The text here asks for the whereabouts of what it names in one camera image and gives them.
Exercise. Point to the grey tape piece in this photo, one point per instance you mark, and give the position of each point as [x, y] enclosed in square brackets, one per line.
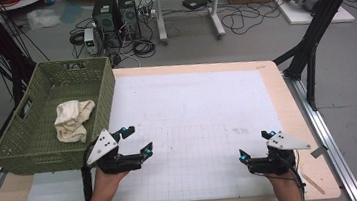
[319, 151]

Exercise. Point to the white grid mat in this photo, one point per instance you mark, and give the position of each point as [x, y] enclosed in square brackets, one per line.
[194, 112]

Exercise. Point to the person's right hand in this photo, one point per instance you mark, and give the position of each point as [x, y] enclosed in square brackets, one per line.
[285, 179]

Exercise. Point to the white floor board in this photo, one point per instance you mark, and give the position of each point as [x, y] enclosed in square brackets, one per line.
[295, 16]

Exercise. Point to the cream printed cloth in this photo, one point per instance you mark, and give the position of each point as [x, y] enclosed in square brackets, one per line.
[71, 121]

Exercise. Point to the round white table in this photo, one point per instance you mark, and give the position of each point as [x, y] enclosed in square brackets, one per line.
[22, 1]

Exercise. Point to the green woven basket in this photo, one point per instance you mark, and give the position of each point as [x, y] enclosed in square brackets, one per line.
[30, 143]

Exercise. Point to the thin wooden stick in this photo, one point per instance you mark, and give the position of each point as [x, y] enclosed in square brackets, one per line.
[313, 183]

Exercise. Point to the clear plastic bag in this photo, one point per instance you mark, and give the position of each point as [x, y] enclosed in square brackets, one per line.
[43, 18]

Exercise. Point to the pale grey foam sheet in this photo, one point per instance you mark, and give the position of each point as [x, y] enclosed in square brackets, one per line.
[55, 192]

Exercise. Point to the white metal stand leg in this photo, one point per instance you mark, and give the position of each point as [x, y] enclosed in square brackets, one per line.
[160, 15]
[216, 16]

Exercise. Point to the person's left hand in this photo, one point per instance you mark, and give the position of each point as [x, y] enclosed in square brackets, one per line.
[105, 185]

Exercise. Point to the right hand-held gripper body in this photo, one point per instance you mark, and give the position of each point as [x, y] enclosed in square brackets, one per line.
[278, 162]

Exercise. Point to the black flat device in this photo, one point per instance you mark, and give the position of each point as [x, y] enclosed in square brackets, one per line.
[197, 1]

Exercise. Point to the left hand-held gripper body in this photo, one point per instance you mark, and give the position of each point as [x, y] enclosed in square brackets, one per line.
[102, 148]

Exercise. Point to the white power supply box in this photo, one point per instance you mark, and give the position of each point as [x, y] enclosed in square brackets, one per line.
[90, 41]

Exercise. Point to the black computer tower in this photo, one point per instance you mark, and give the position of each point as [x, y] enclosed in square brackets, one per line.
[106, 21]
[129, 16]

